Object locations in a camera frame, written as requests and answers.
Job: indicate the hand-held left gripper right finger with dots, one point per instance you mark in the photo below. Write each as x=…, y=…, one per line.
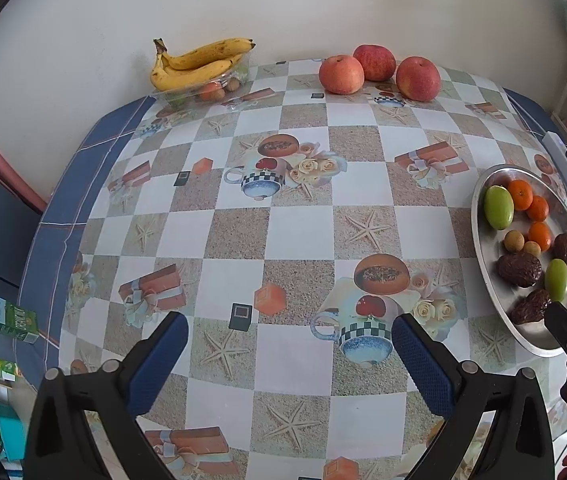
x=423, y=365

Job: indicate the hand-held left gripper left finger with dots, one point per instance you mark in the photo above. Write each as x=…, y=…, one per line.
x=161, y=360

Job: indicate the dark brown date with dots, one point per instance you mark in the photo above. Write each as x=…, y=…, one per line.
x=531, y=307
x=563, y=249

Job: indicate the large wrinkled brown date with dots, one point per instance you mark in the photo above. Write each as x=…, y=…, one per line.
x=519, y=270

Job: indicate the orange tangerine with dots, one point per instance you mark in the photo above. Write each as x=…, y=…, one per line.
x=538, y=208
x=209, y=91
x=520, y=194
x=540, y=235

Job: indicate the small tan longan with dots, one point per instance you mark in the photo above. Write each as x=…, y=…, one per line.
x=531, y=248
x=513, y=240
x=233, y=84

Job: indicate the round metal plate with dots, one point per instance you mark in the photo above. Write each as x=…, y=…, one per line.
x=488, y=260

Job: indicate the large green fruit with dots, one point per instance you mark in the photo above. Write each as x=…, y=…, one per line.
x=499, y=206

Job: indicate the small green fruit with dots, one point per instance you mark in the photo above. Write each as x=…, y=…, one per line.
x=557, y=279

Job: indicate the green drink carton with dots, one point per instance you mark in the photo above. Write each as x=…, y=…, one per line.
x=11, y=319

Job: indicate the white power strip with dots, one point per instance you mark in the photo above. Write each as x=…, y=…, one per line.
x=561, y=157

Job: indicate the teal storage bin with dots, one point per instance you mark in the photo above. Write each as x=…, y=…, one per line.
x=11, y=430

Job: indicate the bunch of yellow bananas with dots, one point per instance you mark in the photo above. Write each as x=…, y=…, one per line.
x=188, y=76

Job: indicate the pale red apple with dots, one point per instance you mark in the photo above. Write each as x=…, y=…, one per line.
x=341, y=74

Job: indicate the clear plastic container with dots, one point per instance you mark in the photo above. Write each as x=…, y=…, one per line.
x=241, y=67

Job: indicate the dark red apple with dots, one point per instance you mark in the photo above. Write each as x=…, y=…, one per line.
x=376, y=61

